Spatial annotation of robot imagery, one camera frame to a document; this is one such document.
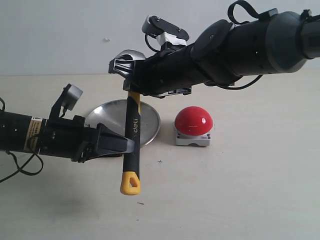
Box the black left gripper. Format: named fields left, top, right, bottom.
left=37, top=115, right=135, bottom=163

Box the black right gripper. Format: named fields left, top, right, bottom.
left=108, top=45, right=200, bottom=96

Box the yellow black claw hammer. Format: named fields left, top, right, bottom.
left=115, top=49, right=145, bottom=196

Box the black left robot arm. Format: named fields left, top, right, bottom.
left=0, top=112, right=135, bottom=163

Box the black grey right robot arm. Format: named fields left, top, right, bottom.
left=108, top=10, right=320, bottom=98

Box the red dome push button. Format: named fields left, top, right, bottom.
left=173, top=106, right=214, bottom=147

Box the round steel plate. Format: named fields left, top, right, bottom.
left=85, top=99, right=161, bottom=147

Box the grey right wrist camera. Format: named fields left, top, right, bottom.
left=141, top=15, right=190, bottom=46

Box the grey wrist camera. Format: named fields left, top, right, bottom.
left=59, top=83, right=83, bottom=111
left=141, top=15, right=190, bottom=46

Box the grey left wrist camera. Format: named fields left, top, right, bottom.
left=59, top=83, right=83, bottom=111

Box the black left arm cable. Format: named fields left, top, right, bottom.
left=0, top=97, right=45, bottom=183

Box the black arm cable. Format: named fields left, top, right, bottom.
left=144, top=0, right=266, bottom=91
left=0, top=97, right=45, bottom=183

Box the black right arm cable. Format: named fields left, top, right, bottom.
left=144, top=0, right=266, bottom=91

